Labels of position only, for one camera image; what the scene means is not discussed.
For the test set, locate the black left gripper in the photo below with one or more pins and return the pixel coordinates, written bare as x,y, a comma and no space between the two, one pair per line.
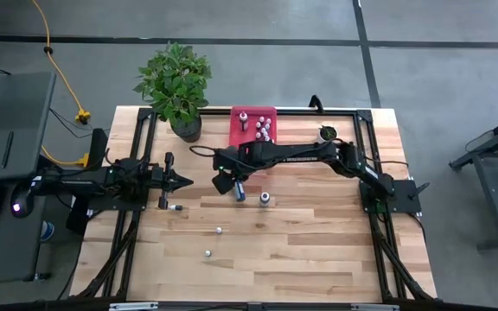
167,181

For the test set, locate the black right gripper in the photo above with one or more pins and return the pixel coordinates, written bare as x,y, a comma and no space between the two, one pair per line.
229,166

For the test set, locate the large pink food coloring bottle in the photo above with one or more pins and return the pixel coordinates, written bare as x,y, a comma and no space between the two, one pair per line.
243,117

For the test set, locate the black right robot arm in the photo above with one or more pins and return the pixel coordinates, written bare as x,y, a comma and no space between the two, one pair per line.
301,155

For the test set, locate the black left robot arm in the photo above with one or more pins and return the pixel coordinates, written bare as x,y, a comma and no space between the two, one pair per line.
80,183

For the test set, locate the pink translucent plastic bin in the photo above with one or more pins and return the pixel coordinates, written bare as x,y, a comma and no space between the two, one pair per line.
240,138

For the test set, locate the black upright box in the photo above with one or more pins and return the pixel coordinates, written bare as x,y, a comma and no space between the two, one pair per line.
97,147

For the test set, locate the leafy plant in black pot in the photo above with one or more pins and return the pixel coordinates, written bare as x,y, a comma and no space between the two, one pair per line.
173,86

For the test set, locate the succulent in white pot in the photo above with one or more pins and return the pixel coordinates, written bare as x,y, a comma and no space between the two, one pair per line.
327,131

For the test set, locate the black hook clamp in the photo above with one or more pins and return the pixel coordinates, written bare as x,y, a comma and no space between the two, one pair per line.
316,105

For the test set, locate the black computer mouse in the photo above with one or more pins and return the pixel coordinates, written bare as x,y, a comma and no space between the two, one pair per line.
22,203

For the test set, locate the black pen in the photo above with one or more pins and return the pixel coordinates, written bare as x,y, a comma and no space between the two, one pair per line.
8,149

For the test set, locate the dark grey desk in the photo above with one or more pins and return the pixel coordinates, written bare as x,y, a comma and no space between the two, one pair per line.
11,108

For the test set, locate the black clamp lever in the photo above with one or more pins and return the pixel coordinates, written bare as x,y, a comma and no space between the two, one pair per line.
417,191

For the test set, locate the black metal stand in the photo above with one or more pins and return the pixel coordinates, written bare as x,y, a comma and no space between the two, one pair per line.
491,194

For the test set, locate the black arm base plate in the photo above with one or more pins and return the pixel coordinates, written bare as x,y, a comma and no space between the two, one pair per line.
406,205
102,206

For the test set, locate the silver metal bracket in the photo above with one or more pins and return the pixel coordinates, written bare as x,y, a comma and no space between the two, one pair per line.
132,306
374,307

